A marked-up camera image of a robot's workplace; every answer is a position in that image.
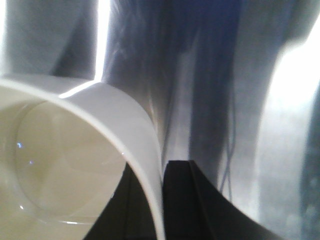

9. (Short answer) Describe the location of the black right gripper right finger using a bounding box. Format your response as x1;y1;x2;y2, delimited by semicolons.
162;160;280;240

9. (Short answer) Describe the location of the white plastic bin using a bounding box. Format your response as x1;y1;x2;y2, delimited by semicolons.
0;75;165;240

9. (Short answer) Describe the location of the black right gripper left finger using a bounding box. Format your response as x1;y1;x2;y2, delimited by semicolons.
84;167;157;240

